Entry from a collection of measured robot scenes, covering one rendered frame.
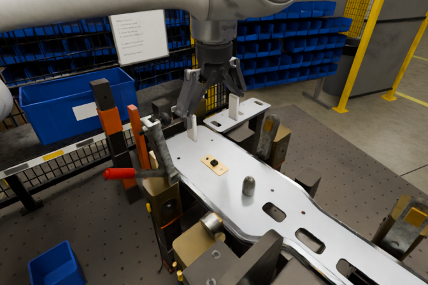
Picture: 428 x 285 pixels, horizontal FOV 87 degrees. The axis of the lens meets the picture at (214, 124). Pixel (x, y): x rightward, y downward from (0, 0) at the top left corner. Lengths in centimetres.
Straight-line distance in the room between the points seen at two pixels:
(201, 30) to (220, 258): 37
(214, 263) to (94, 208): 74
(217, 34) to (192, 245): 37
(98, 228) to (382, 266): 82
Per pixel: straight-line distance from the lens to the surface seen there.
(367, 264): 56
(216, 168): 63
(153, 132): 43
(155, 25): 102
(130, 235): 91
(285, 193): 60
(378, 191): 118
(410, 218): 57
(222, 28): 43
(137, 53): 100
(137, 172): 48
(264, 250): 29
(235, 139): 77
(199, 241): 43
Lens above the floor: 144
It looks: 33 degrees down
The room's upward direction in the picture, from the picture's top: straight up
